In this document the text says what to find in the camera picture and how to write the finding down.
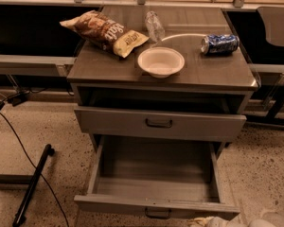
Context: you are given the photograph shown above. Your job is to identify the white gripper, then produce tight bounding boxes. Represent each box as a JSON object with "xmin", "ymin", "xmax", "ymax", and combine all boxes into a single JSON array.
[{"xmin": 188, "ymin": 217, "xmax": 243, "ymax": 227}]

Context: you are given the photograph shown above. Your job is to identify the grey drawer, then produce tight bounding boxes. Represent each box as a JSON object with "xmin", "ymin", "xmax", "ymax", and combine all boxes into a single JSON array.
[
  {"xmin": 75, "ymin": 107, "xmax": 246, "ymax": 142},
  {"xmin": 75, "ymin": 136, "xmax": 240, "ymax": 219}
]

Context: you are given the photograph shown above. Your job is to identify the grey top drawer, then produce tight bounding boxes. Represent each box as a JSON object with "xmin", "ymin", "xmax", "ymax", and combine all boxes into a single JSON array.
[{"xmin": 75, "ymin": 107, "xmax": 246, "ymax": 142}]

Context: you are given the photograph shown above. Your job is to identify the grey wooden drawer cabinet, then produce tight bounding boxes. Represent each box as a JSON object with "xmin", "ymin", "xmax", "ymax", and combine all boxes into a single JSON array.
[{"xmin": 66, "ymin": 5, "xmax": 259, "ymax": 149}]

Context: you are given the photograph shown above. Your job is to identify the white paper bowl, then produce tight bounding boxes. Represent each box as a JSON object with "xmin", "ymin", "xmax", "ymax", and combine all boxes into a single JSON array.
[{"xmin": 137, "ymin": 47, "xmax": 185, "ymax": 79}]

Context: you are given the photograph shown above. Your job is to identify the black metal stand leg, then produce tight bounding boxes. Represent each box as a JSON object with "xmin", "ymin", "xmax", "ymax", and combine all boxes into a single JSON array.
[{"xmin": 12, "ymin": 144, "xmax": 55, "ymax": 227}]

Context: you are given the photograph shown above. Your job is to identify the blue soda can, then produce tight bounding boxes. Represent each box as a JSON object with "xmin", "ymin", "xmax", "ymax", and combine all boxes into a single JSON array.
[{"xmin": 201, "ymin": 34, "xmax": 240, "ymax": 55}]

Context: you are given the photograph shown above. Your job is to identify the clear plastic bottle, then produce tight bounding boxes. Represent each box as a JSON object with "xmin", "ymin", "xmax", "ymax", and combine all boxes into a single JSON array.
[{"xmin": 145, "ymin": 10, "xmax": 165, "ymax": 43}]

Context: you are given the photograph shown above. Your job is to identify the brown chip bag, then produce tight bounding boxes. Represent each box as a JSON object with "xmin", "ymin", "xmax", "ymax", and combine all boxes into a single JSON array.
[{"xmin": 60, "ymin": 10, "xmax": 149, "ymax": 58}]

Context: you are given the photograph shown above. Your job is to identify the black floor cable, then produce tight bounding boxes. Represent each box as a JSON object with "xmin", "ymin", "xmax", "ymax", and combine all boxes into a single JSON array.
[{"xmin": 0, "ymin": 111, "xmax": 70, "ymax": 227}]

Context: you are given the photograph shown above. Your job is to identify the grey left workbench rail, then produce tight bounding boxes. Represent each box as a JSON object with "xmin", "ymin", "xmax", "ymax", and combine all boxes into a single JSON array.
[{"xmin": 0, "ymin": 54, "xmax": 76, "ymax": 77}]

